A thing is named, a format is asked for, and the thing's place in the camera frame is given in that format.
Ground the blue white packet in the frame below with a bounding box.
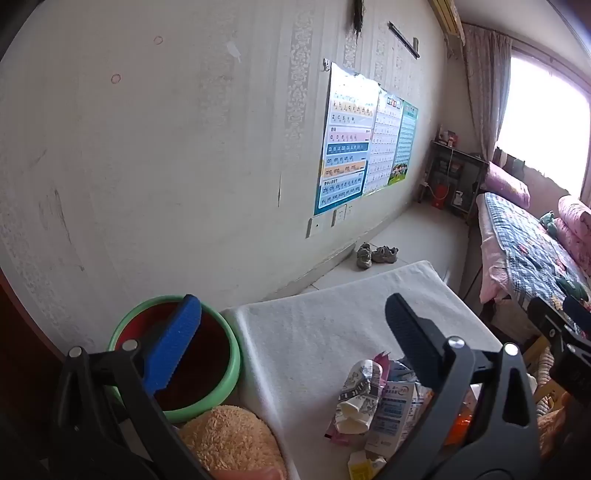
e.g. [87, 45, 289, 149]
[365, 381, 432, 457]

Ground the dark metal shelf rack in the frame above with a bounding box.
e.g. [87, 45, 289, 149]
[418, 138, 489, 224]

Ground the pink plastic wrapper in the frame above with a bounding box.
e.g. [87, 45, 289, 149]
[373, 352, 407, 384]

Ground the pink folded blanket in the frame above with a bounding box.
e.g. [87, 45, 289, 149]
[554, 195, 591, 252]

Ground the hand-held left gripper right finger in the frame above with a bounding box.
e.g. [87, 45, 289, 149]
[369, 292, 543, 480]

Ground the small yellow white carton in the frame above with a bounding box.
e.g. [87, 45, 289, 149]
[347, 450, 389, 480]

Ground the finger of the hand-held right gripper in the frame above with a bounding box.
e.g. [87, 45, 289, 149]
[529, 298, 578, 355]
[563, 294, 591, 334]

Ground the purple-pink pillow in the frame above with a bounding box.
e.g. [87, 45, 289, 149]
[485, 161, 532, 210]

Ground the patterned pink curtain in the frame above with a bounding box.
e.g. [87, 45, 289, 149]
[462, 23, 513, 162]

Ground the blue-bordered letter wall poster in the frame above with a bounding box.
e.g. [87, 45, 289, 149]
[314, 62, 380, 217]

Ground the green-rimmed red bin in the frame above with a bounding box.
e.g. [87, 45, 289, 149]
[107, 295, 242, 424]

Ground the crumpled grey patterned pouch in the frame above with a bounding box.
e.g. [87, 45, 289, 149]
[331, 359, 384, 433]

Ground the plaid chair cushion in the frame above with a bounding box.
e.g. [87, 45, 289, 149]
[526, 348, 561, 407]

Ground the white towel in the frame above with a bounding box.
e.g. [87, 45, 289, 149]
[221, 260, 509, 480]

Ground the black wall rail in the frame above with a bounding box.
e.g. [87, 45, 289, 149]
[387, 21, 421, 60]

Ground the green-bordered chart wall poster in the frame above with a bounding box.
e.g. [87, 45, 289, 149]
[388, 99, 419, 188]

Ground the cream air conditioner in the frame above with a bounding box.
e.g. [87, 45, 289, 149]
[429, 0, 465, 35]

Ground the orange plush toy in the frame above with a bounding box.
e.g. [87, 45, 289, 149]
[178, 405, 288, 480]

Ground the pink bed sheet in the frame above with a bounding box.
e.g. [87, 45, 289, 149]
[478, 231, 513, 304]

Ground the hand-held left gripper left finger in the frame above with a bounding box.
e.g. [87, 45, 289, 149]
[48, 294, 218, 480]

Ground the white chart wall poster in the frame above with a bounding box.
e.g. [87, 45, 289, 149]
[362, 88, 404, 195]

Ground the bright window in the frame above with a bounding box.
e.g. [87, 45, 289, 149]
[496, 46, 591, 199]

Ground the orange wrapper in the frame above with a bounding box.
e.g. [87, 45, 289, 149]
[443, 406, 476, 446]

